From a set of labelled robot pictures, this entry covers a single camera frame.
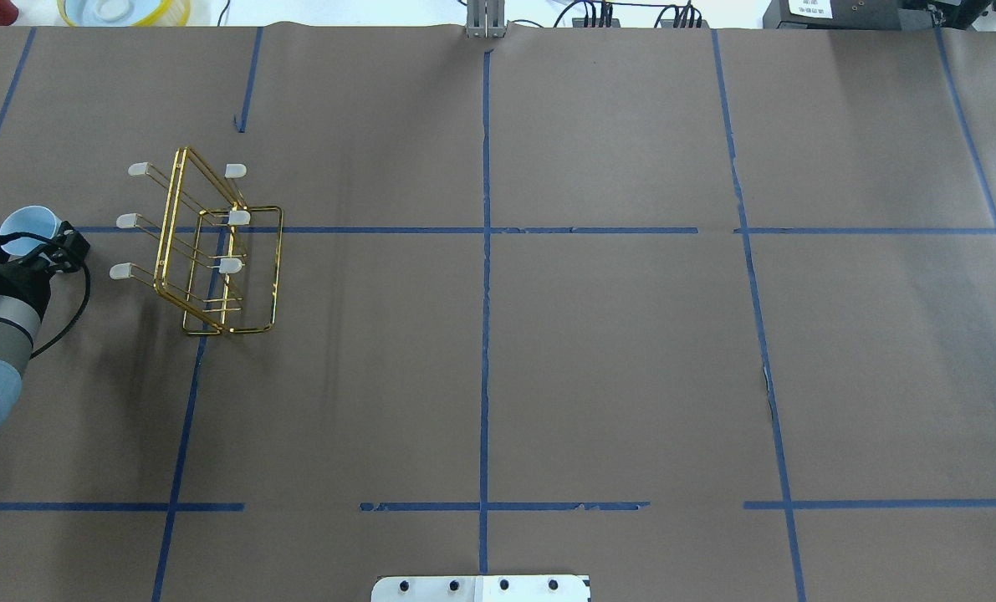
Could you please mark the aluminium frame post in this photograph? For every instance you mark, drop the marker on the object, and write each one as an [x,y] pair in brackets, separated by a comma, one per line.
[485,18]

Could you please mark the black desktop computer box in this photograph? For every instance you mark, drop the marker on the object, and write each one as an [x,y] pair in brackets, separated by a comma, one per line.
[846,15]

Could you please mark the light blue plastic cup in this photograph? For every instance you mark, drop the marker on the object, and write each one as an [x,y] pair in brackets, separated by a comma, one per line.
[34,220]

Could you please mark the yellow rimmed bowl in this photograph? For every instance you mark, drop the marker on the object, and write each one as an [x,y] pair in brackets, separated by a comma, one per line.
[125,13]

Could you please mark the gold wire cup holder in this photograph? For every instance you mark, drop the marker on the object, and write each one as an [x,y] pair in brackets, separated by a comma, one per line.
[217,256]

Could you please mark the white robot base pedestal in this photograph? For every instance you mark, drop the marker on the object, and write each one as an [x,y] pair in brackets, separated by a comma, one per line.
[512,587]

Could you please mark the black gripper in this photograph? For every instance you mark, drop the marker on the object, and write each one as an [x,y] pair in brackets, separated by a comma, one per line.
[14,273]

